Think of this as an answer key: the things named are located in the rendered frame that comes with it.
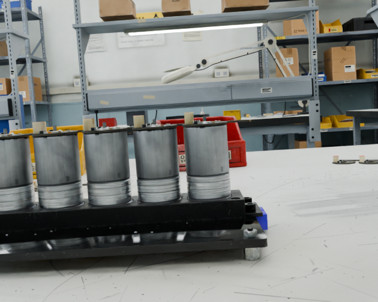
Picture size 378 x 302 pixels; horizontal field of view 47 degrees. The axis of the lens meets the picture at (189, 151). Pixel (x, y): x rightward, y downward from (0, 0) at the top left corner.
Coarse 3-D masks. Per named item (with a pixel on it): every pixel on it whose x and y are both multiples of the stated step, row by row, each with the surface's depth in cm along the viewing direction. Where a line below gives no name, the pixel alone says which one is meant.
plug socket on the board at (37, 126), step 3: (33, 123) 24; (36, 123) 24; (39, 123) 24; (42, 123) 24; (45, 123) 25; (33, 126) 24; (36, 126) 24; (39, 126) 24; (42, 126) 24; (45, 126) 25; (33, 129) 24; (36, 129) 24; (39, 129) 24; (42, 129) 24; (45, 129) 25; (33, 132) 24; (36, 132) 24
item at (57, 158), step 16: (48, 144) 23; (64, 144) 24; (48, 160) 23; (64, 160) 24; (48, 176) 23; (64, 176) 24; (80, 176) 25; (48, 192) 24; (64, 192) 24; (80, 192) 24; (48, 208) 24; (64, 208) 24
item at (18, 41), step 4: (16, 36) 261; (16, 40) 260; (20, 40) 266; (24, 40) 272; (16, 44) 260; (20, 44) 266; (16, 48) 260; (20, 48) 266; (16, 52) 259; (16, 56) 259; (8, 120) 257; (12, 120) 257; (16, 120) 256; (12, 124) 257; (16, 124) 256; (12, 128) 257; (16, 128) 257
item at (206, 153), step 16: (192, 128) 23; (208, 128) 23; (224, 128) 24; (192, 144) 23; (208, 144) 23; (224, 144) 24; (192, 160) 24; (208, 160) 23; (224, 160) 24; (192, 176) 24; (208, 176) 23; (224, 176) 24; (192, 192) 24; (208, 192) 23; (224, 192) 24
